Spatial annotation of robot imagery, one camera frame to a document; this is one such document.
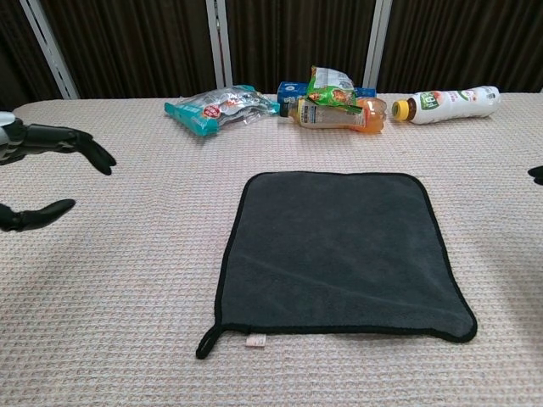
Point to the dark brown pleated curtain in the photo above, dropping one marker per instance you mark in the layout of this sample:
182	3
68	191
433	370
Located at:
127	42

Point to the white metal frame post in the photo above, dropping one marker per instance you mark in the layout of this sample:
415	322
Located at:
46	46
377	42
218	42

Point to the blue cardboard box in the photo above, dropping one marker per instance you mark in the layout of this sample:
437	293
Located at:
290	90

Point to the beige woven tablecloth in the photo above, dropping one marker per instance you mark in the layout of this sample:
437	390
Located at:
127	297

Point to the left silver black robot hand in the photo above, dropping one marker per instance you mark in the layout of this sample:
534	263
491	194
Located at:
51	137

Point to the grey and pink cloth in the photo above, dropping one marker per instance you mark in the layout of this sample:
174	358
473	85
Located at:
339	254

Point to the white bottle yellow cap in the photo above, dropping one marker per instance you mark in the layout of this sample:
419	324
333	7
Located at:
449	106

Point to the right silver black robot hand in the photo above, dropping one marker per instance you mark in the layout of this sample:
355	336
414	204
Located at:
538	174

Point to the clear bottle orange drink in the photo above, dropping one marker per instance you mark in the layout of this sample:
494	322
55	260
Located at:
322	119

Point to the green snack bag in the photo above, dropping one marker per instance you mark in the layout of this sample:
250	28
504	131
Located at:
331	95

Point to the teal clear snack packet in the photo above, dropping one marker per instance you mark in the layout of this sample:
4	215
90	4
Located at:
212	112

